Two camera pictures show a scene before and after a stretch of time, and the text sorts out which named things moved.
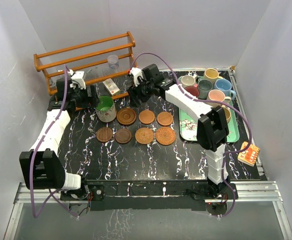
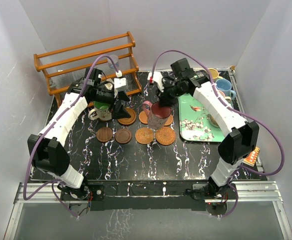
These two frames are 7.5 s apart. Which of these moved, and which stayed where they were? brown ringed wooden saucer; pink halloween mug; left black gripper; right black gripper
Moved: left black gripper; right black gripper; pink halloween mug
Stayed: brown ringed wooden saucer
